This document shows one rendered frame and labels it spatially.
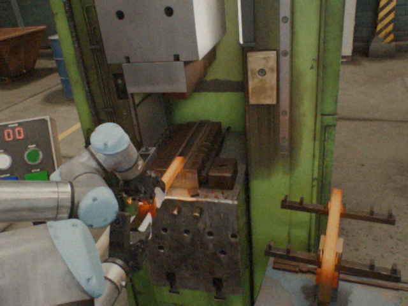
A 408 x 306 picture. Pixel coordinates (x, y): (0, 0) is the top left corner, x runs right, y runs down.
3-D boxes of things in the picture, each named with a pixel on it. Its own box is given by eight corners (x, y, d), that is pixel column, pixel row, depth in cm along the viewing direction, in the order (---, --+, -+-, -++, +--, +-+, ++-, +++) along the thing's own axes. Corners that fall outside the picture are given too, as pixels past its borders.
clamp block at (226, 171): (233, 190, 124) (231, 174, 121) (208, 189, 126) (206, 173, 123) (238, 173, 134) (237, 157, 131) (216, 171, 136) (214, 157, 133)
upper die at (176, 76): (187, 92, 110) (183, 61, 106) (127, 93, 115) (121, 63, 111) (216, 58, 146) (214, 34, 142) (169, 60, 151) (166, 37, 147)
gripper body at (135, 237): (124, 251, 98) (103, 285, 88) (118, 226, 94) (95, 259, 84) (150, 254, 96) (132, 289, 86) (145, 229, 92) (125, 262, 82)
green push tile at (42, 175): (50, 192, 121) (46, 171, 122) (27, 196, 120) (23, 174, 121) (52, 192, 123) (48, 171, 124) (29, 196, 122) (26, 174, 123)
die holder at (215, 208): (243, 296, 138) (236, 201, 118) (151, 284, 148) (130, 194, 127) (259, 209, 186) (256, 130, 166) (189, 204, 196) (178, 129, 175)
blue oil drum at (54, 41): (87, 98, 540) (71, 37, 500) (55, 97, 560) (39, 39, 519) (108, 86, 589) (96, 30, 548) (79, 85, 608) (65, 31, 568)
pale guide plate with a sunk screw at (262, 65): (276, 104, 118) (276, 51, 110) (248, 104, 120) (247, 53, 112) (276, 102, 120) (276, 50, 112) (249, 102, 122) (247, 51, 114)
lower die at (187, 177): (199, 189, 127) (196, 168, 123) (146, 185, 132) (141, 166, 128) (222, 137, 162) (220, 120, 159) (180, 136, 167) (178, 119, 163)
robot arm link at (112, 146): (80, 136, 80) (111, 113, 82) (101, 161, 89) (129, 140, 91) (95, 156, 76) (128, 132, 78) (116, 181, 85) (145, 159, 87)
